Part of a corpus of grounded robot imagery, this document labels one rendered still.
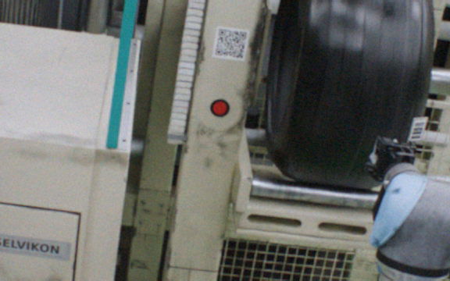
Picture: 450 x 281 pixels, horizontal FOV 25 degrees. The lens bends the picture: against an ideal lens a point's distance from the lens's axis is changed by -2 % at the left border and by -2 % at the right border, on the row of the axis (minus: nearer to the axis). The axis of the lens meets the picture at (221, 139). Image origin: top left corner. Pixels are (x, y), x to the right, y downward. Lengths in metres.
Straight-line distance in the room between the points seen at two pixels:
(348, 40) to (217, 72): 0.35
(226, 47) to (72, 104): 0.65
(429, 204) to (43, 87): 0.74
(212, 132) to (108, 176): 0.81
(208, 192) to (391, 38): 0.61
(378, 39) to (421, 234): 0.80
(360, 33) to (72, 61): 0.63
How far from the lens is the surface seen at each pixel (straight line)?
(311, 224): 2.46
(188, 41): 2.38
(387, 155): 2.04
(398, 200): 1.50
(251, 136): 2.68
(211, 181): 2.50
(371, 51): 2.22
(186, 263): 2.61
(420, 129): 2.30
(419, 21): 2.28
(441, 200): 1.51
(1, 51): 2.01
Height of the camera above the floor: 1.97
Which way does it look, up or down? 24 degrees down
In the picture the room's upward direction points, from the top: 10 degrees clockwise
